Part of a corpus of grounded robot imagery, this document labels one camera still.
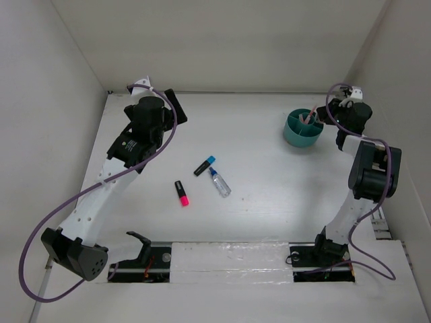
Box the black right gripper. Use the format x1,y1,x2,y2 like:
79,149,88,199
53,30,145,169
317,98,352,131

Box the pink purple pen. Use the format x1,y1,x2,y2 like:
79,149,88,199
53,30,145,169
303,106,317,124

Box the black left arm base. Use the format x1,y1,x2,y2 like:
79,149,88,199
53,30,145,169
107,231,172,283

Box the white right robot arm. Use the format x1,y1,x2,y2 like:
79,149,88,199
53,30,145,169
311,98,402,265

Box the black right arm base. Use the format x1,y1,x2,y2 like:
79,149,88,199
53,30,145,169
285,227,356,283

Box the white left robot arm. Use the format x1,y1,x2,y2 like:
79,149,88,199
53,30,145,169
41,89,187,281

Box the blue highlighter black body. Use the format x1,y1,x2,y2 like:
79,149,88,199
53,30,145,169
193,155,216,176

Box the teal round desk organizer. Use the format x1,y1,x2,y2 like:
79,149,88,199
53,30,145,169
283,108,324,148

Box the pink highlighter black body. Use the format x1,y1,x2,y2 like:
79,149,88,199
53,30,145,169
174,180,189,207

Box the clear bottle blue cap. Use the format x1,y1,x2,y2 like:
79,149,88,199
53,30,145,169
209,167,232,198

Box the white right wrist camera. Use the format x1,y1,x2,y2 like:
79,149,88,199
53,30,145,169
339,86,363,108

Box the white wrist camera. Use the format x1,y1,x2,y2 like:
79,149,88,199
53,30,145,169
127,75,153,98
339,86,363,108

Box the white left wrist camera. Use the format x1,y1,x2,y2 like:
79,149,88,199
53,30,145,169
127,75,153,98

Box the aluminium side rail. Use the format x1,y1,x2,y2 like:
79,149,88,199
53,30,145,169
370,208,393,240

